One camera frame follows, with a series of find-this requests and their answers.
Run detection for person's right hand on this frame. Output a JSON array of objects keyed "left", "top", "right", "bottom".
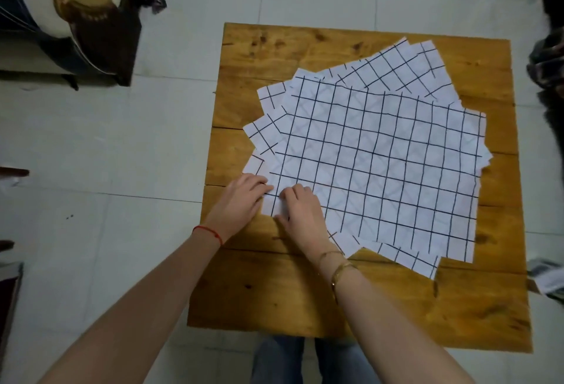
[{"left": 274, "top": 183, "right": 344, "bottom": 264}]

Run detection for person's left hand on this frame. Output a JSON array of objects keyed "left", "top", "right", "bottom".
[{"left": 203, "top": 173, "right": 275, "bottom": 244}]

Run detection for pile of grid cloths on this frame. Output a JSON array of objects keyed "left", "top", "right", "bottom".
[{"left": 241, "top": 37, "right": 494, "bottom": 281}]

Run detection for person's right forearm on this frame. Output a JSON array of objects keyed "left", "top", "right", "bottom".
[{"left": 315, "top": 251, "right": 476, "bottom": 384}]

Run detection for person's left forearm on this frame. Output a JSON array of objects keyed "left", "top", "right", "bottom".
[{"left": 37, "top": 231, "right": 221, "bottom": 384}]

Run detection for person's denim trousers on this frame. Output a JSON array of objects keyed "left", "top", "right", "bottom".
[{"left": 250, "top": 334, "right": 384, "bottom": 384}]

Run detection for gold bangle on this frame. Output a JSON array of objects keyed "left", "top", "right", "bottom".
[{"left": 330, "top": 262, "right": 360, "bottom": 305}]

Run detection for wooden table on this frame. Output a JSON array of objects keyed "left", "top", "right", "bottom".
[{"left": 187, "top": 22, "right": 533, "bottom": 353}]

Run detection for small white orange box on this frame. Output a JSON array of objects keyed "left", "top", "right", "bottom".
[{"left": 526, "top": 258, "right": 564, "bottom": 302}]

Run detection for dark red refrigerator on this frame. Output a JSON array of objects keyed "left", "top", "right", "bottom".
[{"left": 0, "top": 261, "right": 24, "bottom": 353}]

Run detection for cream and denim armchair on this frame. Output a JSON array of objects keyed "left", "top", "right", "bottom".
[{"left": 0, "top": 0, "right": 144, "bottom": 89}]

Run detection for red plaid blanket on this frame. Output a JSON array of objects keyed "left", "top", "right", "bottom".
[{"left": 526, "top": 26, "right": 564, "bottom": 89}]

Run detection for red string bracelet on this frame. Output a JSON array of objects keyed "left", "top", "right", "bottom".
[{"left": 192, "top": 225, "right": 224, "bottom": 247}]

